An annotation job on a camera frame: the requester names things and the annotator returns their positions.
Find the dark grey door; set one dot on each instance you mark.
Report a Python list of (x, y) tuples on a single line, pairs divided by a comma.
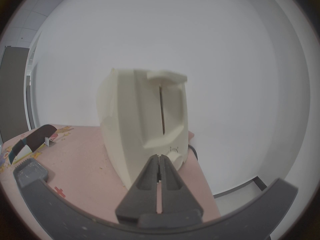
[(12, 91)]

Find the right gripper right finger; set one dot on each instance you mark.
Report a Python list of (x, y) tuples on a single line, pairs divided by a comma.
[(185, 201)]

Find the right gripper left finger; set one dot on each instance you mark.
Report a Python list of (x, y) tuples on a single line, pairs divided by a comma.
[(135, 199)]

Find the cream toaster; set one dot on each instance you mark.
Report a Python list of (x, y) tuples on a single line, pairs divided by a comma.
[(130, 124)]

